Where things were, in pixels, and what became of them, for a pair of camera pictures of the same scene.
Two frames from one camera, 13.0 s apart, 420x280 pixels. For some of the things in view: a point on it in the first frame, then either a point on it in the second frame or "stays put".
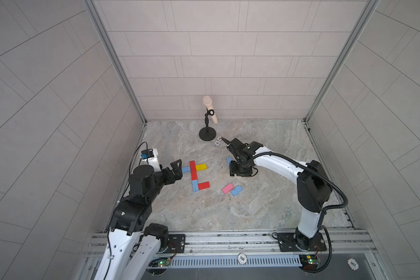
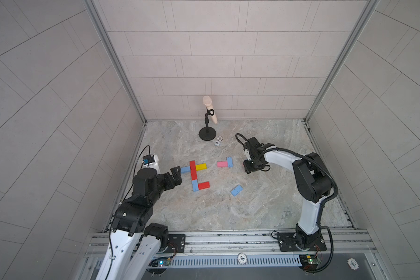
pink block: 227,188 → 222,164
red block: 193,173 stays put
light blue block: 195,185 stays put
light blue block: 228,160 stays put
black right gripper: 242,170 → 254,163
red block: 203,185 stays put
